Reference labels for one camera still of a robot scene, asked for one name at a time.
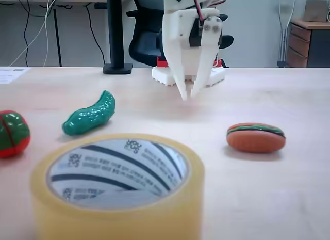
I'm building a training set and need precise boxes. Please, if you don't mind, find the green toy cucumber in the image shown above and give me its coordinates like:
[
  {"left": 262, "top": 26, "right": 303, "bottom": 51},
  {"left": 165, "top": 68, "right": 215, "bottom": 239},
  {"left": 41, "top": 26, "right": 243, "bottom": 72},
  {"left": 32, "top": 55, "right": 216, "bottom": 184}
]
[{"left": 61, "top": 90, "right": 116, "bottom": 136}]

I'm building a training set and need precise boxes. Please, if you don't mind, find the black office chair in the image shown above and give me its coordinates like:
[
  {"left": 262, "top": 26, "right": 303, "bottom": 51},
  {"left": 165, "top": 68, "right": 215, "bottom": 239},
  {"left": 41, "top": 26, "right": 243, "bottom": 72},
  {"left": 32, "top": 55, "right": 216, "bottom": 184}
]
[{"left": 125, "top": 0, "right": 235, "bottom": 68}]

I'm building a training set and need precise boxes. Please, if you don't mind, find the black monitor stand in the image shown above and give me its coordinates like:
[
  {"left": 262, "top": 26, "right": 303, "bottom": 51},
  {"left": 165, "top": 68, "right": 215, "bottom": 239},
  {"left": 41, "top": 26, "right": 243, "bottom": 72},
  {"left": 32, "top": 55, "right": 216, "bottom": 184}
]
[{"left": 102, "top": 0, "right": 134, "bottom": 75}]

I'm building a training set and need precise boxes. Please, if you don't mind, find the grey metal crutch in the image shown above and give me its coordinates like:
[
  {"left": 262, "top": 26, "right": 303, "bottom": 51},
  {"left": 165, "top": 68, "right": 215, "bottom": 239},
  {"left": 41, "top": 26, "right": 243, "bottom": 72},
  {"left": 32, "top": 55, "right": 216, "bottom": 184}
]
[{"left": 277, "top": 0, "right": 297, "bottom": 68}]

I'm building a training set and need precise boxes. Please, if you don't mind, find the wooden drawer cabinet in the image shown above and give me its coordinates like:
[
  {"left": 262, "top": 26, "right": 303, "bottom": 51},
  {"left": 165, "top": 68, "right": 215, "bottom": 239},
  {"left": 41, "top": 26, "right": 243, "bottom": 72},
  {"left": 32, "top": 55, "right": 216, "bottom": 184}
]
[{"left": 286, "top": 18, "right": 330, "bottom": 68}]

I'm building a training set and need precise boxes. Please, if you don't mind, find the toy hamburger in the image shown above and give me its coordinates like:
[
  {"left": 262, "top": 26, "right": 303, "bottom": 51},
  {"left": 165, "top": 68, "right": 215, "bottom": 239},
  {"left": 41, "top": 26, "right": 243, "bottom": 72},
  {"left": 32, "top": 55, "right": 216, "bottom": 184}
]
[{"left": 226, "top": 122, "right": 286, "bottom": 153}]

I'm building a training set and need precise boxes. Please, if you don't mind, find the brown cardboard box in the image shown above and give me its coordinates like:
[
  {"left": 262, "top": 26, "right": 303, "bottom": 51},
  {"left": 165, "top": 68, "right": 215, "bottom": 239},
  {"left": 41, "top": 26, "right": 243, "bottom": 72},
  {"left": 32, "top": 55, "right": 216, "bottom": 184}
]
[{"left": 303, "top": 0, "right": 330, "bottom": 23}]

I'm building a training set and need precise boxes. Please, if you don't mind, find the white printed paper sheet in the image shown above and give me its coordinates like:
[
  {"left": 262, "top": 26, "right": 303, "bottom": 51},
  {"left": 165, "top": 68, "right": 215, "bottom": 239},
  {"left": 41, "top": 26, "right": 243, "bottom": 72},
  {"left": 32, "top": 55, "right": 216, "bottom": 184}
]
[{"left": 0, "top": 66, "right": 31, "bottom": 85}]

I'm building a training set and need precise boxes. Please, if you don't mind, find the yellow tape roll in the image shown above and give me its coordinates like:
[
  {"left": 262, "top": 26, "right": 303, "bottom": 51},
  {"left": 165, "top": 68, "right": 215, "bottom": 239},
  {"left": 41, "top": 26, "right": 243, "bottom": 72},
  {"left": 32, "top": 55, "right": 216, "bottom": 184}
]
[{"left": 30, "top": 133, "right": 206, "bottom": 240}]

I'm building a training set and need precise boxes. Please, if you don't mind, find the red green toy tomato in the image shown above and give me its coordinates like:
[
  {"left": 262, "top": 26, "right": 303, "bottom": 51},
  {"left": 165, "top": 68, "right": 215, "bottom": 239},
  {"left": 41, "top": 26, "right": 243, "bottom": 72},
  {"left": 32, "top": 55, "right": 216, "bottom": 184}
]
[{"left": 0, "top": 110, "right": 31, "bottom": 158}]

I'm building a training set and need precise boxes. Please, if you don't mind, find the red gripper servo cable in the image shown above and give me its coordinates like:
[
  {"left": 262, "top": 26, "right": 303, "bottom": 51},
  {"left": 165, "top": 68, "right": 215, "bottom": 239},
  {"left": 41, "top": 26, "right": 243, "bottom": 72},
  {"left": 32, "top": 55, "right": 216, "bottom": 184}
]
[{"left": 191, "top": 0, "right": 207, "bottom": 22}]

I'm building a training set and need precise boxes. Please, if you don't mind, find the black hanging cable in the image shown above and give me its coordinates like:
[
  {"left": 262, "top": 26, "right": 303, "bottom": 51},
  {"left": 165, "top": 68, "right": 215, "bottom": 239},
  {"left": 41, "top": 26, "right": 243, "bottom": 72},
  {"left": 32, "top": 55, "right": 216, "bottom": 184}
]
[
  {"left": 14, "top": 0, "right": 48, "bottom": 67},
  {"left": 84, "top": 4, "right": 107, "bottom": 67}
]

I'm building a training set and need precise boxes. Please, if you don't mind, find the white hanging cable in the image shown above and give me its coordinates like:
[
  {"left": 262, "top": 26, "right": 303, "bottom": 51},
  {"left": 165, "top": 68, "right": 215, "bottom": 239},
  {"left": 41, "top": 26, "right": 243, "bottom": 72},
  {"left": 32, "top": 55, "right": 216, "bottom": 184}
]
[{"left": 10, "top": 0, "right": 64, "bottom": 68}]

